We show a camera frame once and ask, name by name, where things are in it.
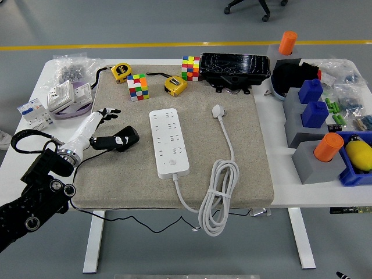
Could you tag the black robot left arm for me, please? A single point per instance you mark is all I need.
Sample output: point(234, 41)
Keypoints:
point(43, 171)

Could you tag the orange cylinder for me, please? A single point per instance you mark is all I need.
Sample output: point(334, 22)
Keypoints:
point(287, 42)
point(328, 146)

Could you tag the white wall socket panel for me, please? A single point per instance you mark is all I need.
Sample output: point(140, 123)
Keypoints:
point(82, 93)

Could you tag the long black circuit board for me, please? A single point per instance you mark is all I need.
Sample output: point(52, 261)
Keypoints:
point(348, 210)

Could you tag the white power strip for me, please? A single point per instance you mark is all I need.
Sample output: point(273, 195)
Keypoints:
point(168, 145)

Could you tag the blue plastic bin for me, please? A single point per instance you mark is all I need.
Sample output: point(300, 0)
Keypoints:
point(350, 177)

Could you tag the black office chair base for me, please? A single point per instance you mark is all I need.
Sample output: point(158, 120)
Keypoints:
point(261, 4)

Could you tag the clear bag of grey nuts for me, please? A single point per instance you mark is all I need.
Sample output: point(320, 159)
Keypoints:
point(69, 72)

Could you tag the yellow tape measure round label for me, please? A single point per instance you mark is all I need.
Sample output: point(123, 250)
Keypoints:
point(121, 71)

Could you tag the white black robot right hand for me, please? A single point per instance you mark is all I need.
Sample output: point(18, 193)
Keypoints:
point(343, 275)

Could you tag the blue block with knob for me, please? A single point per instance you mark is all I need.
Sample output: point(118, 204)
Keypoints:
point(311, 91)
point(315, 114)

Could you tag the grey base block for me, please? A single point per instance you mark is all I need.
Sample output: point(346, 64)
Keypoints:
point(290, 100)
point(316, 171)
point(274, 53)
point(293, 125)

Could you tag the green cylindrical battery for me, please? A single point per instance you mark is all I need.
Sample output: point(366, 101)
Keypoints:
point(334, 107)
point(343, 120)
point(328, 103)
point(336, 118)

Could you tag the white circuit breaker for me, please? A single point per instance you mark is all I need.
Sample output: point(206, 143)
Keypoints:
point(32, 112)

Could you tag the clear bag of blue parts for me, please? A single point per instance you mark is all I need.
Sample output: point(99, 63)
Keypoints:
point(346, 71)
point(350, 101)
point(364, 123)

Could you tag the grey-brown mat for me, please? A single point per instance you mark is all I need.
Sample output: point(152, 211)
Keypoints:
point(203, 145)

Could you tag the yellow tape measure silver clip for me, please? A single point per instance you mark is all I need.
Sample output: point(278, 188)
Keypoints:
point(174, 85)

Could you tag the white wall socket box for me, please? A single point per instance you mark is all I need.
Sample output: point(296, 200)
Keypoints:
point(61, 96)

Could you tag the silver bracket under table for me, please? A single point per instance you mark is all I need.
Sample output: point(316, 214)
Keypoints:
point(258, 212)

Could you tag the black power adapter plug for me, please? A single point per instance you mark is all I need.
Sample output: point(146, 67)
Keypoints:
point(132, 135)

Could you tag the white blue bowl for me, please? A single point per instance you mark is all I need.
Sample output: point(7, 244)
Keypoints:
point(276, 88)

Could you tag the white table leg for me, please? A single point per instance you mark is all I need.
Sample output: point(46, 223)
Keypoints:
point(302, 238)
point(94, 241)

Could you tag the small black circuit board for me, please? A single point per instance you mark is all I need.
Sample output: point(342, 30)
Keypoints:
point(334, 128)

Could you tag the multicolour puzzle cube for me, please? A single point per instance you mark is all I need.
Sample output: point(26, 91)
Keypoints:
point(190, 68)
point(138, 87)

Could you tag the white three-pin plug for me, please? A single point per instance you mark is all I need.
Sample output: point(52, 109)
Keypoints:
point(217, 111)

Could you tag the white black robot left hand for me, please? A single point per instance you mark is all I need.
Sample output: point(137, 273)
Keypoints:
point(84, 130)

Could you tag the yellow toy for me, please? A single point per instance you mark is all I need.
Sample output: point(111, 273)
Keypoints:
point(359, 154)

